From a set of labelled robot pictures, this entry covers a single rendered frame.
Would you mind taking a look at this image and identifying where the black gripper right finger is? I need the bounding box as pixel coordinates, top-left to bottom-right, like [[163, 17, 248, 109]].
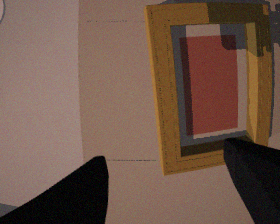
[[222, 137, 280, 224]]

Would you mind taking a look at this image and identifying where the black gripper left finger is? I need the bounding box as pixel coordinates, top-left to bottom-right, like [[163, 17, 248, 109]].
[[0, 156, 109, 224]]

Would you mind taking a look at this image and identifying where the yellow rectangular picture frame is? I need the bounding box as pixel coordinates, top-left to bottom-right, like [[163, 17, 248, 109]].
[[144, 2, 272, 176]]

